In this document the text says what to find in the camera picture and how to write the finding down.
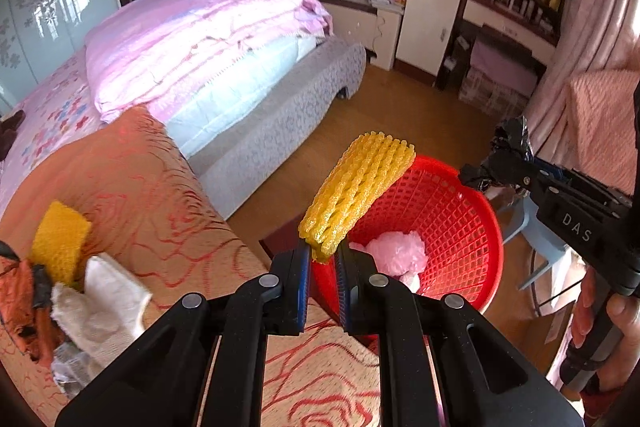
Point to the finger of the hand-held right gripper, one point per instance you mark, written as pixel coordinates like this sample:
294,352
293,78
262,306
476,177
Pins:
480,174
512,164

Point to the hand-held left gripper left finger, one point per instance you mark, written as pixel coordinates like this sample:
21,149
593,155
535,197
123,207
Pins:
301,289

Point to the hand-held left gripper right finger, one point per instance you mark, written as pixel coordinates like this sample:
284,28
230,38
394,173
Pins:
343,294

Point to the black plastic bag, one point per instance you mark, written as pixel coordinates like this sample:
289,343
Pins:
515,134

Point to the red plastic basket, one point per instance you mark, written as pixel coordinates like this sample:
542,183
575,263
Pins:
450,217

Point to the yellow foam fruit net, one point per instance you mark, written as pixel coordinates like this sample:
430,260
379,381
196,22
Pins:
60,237
355,192

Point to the white cloth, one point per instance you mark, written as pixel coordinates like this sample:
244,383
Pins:
105,302

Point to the clear plastic bag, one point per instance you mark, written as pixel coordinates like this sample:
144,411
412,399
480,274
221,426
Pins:
70,369

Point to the orange wrapper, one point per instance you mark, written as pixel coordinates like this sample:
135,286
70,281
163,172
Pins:
20,302

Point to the person's right hand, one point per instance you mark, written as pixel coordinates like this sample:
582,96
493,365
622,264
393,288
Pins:
622,313

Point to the light blue plastic stool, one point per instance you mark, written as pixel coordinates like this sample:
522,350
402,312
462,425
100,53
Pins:
530,227

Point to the dark brown wooden furniture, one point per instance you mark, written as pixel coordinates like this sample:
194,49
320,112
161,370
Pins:
282,244

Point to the white tissue wad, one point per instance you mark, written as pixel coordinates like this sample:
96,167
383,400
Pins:
411,282

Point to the pink plastic bag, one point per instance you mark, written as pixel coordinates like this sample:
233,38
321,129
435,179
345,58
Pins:
400,253

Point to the purple padded stool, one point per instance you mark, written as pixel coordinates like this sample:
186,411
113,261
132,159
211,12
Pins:
500,72

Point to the pink textured towel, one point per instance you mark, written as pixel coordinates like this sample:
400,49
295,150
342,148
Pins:
600,127

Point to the grey upholstered bed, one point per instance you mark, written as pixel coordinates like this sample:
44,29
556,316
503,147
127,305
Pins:
280,117

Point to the white tall cabinet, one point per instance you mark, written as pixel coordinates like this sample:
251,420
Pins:
430,7

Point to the pink curtain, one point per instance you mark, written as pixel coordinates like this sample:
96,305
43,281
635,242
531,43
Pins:
595,7

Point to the orange rose pattern blanket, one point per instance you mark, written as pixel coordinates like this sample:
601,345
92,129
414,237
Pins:
150,187

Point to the white low cabinet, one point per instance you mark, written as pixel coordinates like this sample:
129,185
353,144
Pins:
360,27

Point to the light blue duvet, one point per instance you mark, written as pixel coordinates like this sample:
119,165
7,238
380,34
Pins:
240,92

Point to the pink quilt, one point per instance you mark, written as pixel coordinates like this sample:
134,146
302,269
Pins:
200,37

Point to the pink floral bed sheet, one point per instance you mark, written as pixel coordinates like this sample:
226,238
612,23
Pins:
55,117

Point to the brown plush toy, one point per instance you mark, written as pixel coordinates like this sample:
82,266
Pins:
10,132

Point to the glass floral wardrobe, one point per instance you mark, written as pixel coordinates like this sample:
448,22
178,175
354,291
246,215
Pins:
55,7

